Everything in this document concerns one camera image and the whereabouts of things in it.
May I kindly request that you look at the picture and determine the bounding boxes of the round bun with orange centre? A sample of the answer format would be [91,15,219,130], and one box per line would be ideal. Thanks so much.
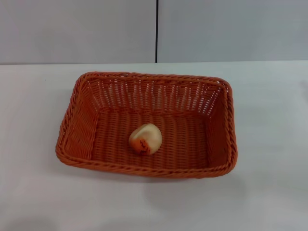
[128,123,163,156]

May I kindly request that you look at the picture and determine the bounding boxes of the orange woven plastic basket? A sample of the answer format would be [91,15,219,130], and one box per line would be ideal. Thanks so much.
[55,71,239,180]

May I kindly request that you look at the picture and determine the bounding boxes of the black vertical wall strip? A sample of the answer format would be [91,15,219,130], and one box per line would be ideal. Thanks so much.
[155,0,160,64]

